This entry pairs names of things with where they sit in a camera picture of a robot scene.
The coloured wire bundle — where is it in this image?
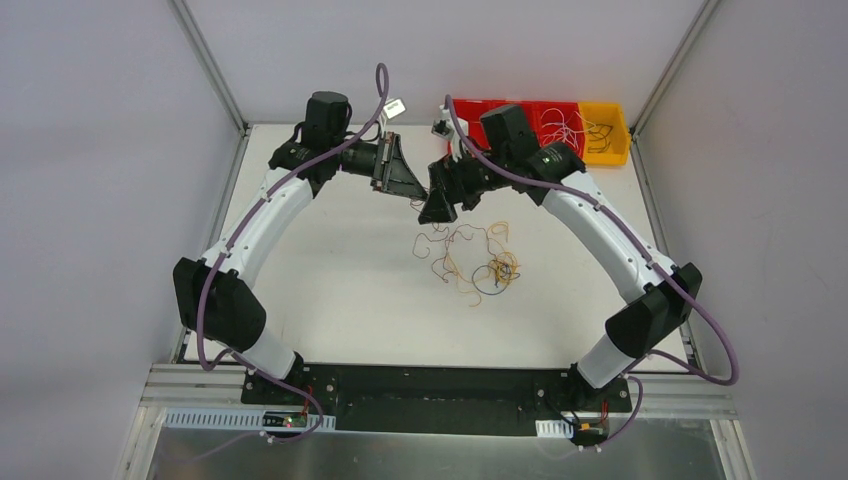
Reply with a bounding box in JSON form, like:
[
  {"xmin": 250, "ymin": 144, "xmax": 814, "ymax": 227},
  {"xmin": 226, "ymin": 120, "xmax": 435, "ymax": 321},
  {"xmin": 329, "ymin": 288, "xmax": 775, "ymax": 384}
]
[{"xmin": 411, "ymin": 220, "xmax": 523, "ymax": 309}]

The white wire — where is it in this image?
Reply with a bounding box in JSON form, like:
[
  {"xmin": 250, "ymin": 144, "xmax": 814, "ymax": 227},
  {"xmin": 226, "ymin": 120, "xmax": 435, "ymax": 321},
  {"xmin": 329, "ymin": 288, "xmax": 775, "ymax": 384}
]
[{"xmin": 539, "ymin": 109, "xmax": 591, "ymax": 154}]

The black wire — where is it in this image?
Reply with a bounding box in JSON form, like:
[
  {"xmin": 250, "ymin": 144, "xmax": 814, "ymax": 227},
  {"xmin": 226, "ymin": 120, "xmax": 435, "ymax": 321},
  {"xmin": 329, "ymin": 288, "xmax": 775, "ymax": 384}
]
[{"xmin": 582, "ymin": 119, "xmax": 616, "ymax": 154}]

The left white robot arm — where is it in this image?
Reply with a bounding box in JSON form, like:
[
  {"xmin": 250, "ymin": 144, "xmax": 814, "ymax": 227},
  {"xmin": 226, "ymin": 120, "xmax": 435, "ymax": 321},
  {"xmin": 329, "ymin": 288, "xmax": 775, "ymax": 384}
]
[{"xmin": 173, "ymin": 91, "xmax": 427, "ymax": 405}]

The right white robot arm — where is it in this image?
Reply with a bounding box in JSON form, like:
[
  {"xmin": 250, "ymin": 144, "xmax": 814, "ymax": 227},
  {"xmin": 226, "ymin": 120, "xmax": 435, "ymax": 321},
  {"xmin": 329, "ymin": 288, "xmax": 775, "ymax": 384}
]
[{"xmin": 418, "ymin": 104, "xmax": 702, "ymax": 410}]

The left red bin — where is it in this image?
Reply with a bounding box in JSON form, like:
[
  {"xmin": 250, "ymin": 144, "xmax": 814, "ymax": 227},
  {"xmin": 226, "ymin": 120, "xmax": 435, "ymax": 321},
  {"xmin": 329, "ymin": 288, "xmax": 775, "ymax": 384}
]
[{"xmin": 453, "ymin": 99, "xmax": 500, "ymax": 142}]

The right red bin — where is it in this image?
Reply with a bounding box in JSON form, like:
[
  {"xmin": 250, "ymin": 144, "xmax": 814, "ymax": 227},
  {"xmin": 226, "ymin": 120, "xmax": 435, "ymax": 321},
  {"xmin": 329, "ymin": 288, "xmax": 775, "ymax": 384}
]
[{"xmin": 537, "ymin": 102, "xmax": 587, "ymax": 158}]

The yellow bin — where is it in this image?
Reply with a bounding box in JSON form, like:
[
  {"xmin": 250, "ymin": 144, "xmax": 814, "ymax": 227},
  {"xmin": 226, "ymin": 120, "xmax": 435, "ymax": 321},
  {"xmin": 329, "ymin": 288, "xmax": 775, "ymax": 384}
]
[{"xmin": 578, "ymin": 102, "xmax": 631, "ymax": 167}]

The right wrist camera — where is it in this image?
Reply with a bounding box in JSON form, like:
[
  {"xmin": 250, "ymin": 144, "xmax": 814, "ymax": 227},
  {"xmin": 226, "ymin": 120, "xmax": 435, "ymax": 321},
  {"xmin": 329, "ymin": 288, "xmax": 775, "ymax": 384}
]
[{"xmin": 431, "ymin": 104, "xmax": 467, "ymax": 143}]

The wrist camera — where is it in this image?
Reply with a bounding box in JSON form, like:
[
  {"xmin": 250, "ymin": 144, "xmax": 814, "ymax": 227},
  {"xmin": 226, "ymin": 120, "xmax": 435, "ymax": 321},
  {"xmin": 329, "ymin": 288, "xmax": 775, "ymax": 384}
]
[
  {"xmin": 431, "ymin": 104, "xmax": 467, "ymax": 143},
  {"xmin": 379, "ymin": 98, "xmax": 406, "ymax": 122}
]

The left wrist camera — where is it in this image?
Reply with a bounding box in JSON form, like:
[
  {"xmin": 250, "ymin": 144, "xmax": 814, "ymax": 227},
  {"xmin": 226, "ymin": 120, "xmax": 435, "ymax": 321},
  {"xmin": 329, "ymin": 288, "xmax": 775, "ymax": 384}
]
[{"xmin": 379, "ymin": 98, "xmax": 406, "ymax": 122}]

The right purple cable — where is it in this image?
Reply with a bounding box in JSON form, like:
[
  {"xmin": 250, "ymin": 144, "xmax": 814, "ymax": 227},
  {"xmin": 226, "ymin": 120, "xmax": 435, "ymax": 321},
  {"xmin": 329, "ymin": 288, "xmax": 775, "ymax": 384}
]
[{"xmin": 443, "ymin": 94, "xmax": 741, "ymax": 462}]

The aluminium frame rail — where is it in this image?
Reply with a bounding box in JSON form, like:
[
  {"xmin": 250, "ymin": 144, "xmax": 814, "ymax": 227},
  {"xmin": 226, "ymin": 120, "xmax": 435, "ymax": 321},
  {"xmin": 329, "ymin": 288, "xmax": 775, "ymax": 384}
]
[{"xmin": 116, "ymin": 364, "xmax": 756, "ymax": 479}]

